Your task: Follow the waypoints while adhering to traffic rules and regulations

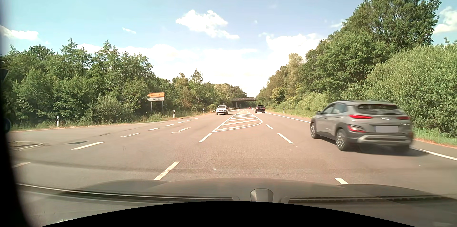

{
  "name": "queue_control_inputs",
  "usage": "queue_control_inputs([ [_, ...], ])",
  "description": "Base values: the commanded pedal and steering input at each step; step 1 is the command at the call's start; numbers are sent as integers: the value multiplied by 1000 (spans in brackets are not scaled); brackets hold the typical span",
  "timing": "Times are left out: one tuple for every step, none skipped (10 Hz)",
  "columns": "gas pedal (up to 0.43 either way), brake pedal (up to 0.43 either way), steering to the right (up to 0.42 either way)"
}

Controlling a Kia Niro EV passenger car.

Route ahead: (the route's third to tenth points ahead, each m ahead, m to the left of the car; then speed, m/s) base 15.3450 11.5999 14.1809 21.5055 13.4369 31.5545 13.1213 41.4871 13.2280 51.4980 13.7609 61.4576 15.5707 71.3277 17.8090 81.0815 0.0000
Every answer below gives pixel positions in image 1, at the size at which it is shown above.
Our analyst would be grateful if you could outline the road bridge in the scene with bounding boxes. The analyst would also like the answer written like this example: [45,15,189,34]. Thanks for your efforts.
[230,98,257,109]

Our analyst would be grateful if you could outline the grey asphalt road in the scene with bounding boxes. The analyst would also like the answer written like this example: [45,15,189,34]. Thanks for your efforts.
[7,108,457,226]

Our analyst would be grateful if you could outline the orange and white direction sign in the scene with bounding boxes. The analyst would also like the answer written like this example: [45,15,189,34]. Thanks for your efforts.
[147,92,165,117]

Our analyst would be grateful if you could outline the car's own bonnet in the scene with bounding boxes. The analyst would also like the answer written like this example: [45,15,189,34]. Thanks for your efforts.
[16,178,457,204]

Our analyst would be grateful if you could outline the road markings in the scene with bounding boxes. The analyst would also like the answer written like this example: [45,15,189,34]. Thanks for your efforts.
[12,109,457,185]

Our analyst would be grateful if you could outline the grey car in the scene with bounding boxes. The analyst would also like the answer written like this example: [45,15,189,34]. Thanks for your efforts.
[310,100,414,153]

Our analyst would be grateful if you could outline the wood of green trees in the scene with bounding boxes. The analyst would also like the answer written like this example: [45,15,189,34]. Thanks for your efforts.
[256,0,457,136]
[0,38,250,129]

